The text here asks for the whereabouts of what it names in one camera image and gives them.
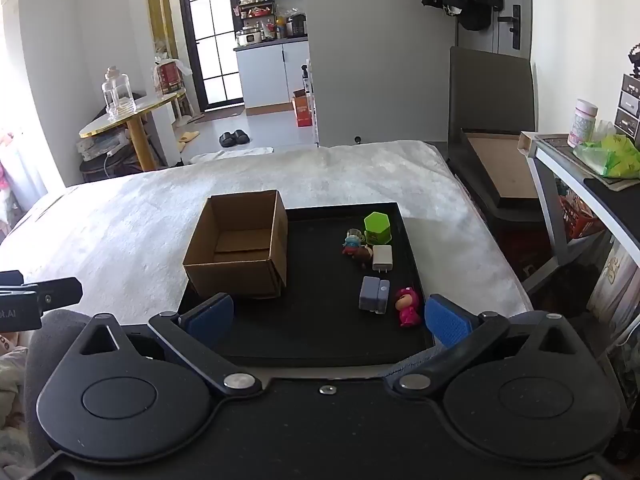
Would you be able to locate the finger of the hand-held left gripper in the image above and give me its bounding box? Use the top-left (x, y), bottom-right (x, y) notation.
top-left (24, 277), bottom-right (84, 307)

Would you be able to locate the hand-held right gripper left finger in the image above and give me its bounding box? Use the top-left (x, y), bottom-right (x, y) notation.
top-left (65, 293), bottom-right (263, 402)

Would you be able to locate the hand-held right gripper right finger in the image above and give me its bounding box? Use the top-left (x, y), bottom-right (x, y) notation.
top-left (384, 293), bottom-right (597, 402)

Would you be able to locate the pink figurine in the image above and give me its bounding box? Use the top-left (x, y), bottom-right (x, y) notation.
top-left (395, 287), bottom-right (421, 329)

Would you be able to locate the brown cardboard box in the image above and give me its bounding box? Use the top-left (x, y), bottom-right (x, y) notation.
top-left (182, 190), bottom-right (289, 301)

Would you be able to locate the grey block figure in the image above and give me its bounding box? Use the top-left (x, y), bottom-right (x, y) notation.
top-left (358, 276), bottom-right (391, 315)

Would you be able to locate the white charger plug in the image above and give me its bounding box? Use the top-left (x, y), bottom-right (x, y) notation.
top-left (372, 245), bottom-right (394, 276)

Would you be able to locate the black tray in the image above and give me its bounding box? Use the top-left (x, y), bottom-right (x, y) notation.
top-left (177, 201), bottom-right (436, 368)

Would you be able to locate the green hexagonal box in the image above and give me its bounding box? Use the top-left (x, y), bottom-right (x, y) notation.
top-left (363, 211), bottom-right (395, 246)

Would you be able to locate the white fleece blanket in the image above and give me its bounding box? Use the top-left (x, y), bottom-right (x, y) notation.
top-left (0, 139), bottom-right (534, 361)

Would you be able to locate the white power strip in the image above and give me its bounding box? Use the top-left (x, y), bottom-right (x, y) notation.
top-left (79, 130), bottom-right (132, 162)

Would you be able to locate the white floor mat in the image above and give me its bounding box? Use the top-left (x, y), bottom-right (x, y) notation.
top-left (189, 146), bottom-right (275, 165)

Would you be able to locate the black-framed brown board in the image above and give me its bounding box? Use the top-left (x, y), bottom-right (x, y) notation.
top-left (446, 129), bottom-right (551, 222)

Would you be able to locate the red basket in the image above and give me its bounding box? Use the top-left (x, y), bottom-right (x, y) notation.
top-left (559, 195), bottom-right (606, 240)

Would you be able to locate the round gold-edged table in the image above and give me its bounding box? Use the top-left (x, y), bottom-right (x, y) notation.
top-left (79, 91), bottom-right (187, 172)

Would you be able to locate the white desk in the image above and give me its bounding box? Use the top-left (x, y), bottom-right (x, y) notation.
top-left (520, 131), bottom-right (640, 301)

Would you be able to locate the clear glass jar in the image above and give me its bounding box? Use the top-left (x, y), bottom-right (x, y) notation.
top-left (102, 66), bottom-right (137, 120)

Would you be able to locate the orange cardboard box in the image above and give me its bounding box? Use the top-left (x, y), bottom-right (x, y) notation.
top-left (292, 89), bottom-right (315, 128)

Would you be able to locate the green packet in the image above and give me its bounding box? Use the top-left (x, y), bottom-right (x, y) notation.
top-left (572, 132), bottom-right (640, 180)

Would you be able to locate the dark grey headboard panel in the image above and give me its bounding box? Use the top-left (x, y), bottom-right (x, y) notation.
top-left (446, 46), bottom-right (536, 161)

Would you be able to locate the red canister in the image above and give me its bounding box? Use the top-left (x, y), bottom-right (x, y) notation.
top-left (152, 57), bottom-right (192, 96)

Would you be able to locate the pink and white canister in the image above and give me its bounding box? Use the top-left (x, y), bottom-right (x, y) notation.
top-left (567, 99), bottom-right (599, 149)

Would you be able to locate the white kitchen cabinet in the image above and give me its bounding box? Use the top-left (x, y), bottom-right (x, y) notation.
top-left (233, 40), bottom-right (311, 111)

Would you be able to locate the small drawer organizer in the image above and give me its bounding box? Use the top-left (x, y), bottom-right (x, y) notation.
top-left (614, 74), bottom-right (640, 136)

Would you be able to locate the black-framed glass door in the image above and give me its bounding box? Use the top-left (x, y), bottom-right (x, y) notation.
top-left (179, 0), bottom-right (246, 112)

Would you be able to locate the black door handle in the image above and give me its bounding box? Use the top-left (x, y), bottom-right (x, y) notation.
top-left (497, 5), bottom-right (522, 51)

